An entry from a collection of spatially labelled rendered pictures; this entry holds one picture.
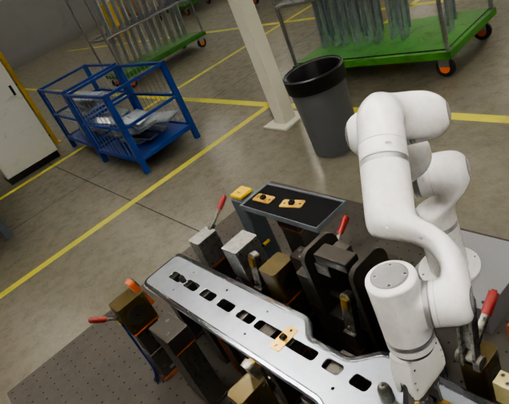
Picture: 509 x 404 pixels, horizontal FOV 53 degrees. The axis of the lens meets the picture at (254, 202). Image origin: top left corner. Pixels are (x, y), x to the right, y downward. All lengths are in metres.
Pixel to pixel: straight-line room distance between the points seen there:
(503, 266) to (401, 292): 0.95
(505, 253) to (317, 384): 0.79
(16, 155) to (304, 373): 6.83
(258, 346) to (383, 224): 0.66
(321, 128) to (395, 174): 3.26
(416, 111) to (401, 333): 0.45
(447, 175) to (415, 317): 0.69
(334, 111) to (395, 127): 3.15
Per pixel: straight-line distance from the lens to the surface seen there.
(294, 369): 1.34
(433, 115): 1.11
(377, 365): 1.28
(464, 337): 1.14
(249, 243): 1.62
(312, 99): 4.04
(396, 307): 0.83
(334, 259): 1.28
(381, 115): 0.97
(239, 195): 1.79
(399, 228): 0.88
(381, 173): 0.92
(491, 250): 1.80
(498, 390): 1.14
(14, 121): 7.77
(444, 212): 1.54
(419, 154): 1.28
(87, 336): 2.43
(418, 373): 0.96
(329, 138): 4.20
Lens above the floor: 1.98
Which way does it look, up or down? 29 degrees down
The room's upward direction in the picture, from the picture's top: 25 degrees counter-clockwise
